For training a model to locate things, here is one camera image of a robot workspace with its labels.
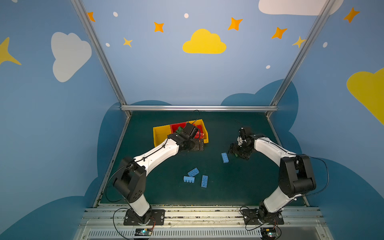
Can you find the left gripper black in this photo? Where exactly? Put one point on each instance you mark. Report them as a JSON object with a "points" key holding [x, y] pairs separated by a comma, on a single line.
{"points": [[196, 143]]}

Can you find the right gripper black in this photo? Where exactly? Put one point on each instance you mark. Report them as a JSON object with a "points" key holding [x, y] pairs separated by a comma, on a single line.
{"points": [[240, 150]]}

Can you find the blue lego brick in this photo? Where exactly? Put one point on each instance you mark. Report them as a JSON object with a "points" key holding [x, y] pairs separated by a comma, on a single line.
{"points": [[225, 158], [204, 183], [193, 172]]}

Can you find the dark green lego brick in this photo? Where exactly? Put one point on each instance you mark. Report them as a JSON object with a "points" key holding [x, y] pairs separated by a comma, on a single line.
{"points": [[179, 130]]}

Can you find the yellow bin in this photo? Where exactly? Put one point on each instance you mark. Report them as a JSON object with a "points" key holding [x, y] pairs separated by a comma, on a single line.
{"points": [[160, 134], [200, 124]]}

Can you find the red bin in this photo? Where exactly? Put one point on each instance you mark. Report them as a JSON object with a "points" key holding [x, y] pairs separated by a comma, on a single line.
{"points": [[174, 127]]}

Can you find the large red lego brick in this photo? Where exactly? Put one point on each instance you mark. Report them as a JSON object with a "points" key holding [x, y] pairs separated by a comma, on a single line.
{"points": [[200, 134]]}

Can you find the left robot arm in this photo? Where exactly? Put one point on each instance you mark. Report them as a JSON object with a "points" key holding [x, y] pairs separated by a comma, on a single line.
{"points": [[131, 176]]}

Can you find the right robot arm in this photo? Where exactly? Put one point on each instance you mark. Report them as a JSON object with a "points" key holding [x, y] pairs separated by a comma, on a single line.
{"points": [[296, 175]]}

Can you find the blue lego on green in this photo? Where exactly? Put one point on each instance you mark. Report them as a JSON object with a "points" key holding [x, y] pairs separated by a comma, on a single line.
{"points": [[188, 179]]}

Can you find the right controller board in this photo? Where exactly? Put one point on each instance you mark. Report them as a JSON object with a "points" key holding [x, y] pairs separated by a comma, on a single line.
{"points": [[268, 233]]}

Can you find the controller board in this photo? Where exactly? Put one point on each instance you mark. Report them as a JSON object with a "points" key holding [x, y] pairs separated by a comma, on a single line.
{"points": [[143, 232], [268, 233]]}

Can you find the left controller board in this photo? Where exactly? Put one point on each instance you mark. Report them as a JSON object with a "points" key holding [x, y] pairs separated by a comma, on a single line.
{"points": [[143, 232]]}

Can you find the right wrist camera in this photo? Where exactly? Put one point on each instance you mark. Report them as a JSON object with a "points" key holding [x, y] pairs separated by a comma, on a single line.
{"points": [[244, 133]]}

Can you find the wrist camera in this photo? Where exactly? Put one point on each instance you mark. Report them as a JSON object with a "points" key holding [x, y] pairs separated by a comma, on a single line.
{"points": [[189, 131], [244, 133]]}

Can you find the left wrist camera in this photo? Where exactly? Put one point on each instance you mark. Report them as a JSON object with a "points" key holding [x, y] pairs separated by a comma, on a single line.
{"points": [[189, 131]]}

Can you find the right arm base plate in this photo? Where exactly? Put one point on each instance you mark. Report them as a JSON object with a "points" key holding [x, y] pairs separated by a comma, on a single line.
{"points": [[255, 216]]}

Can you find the horizontal aluminium frame bar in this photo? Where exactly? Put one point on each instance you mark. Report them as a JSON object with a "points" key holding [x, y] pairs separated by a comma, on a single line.
{"points": [[200, 108]]}

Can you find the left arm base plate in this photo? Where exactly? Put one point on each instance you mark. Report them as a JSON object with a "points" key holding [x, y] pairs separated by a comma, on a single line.
{"points": [[151, 217]]}

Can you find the right aluminium frame post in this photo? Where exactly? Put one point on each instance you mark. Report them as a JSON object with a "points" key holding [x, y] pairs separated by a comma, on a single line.
{"points": [[304, 50]]}

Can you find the aluminium frame post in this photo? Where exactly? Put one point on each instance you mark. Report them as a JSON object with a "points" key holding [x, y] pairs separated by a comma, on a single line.
{"points": [[304, 50], [87, 24]]}

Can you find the left aluminium frame post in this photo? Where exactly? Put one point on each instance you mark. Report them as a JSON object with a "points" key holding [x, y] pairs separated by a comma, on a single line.
{"points": [[87, 24]]}

